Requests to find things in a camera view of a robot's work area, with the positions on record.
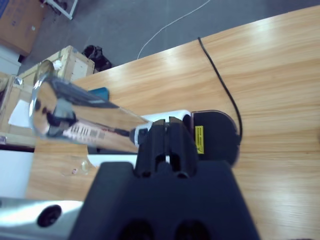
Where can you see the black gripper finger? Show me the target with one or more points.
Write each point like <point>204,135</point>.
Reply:
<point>182,150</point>
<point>152,150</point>

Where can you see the clear drinking glass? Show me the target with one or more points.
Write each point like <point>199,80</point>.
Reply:
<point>83,166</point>

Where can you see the white capsule coffee machine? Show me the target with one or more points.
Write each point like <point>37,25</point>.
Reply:
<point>112,160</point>

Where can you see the teal plastic tray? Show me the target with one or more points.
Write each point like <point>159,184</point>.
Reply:
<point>101,93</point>

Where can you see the black shoes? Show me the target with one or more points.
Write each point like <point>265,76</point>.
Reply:
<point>97,57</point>

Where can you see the wooden crate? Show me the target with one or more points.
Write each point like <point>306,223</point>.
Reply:
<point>75,65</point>

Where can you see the white crumpled wad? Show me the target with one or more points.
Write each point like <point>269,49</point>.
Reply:
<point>57,65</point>

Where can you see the brown cardboard box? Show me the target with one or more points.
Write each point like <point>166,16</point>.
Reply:
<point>17,22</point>

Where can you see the white metal frame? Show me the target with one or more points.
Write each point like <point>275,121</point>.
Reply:
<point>71,11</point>

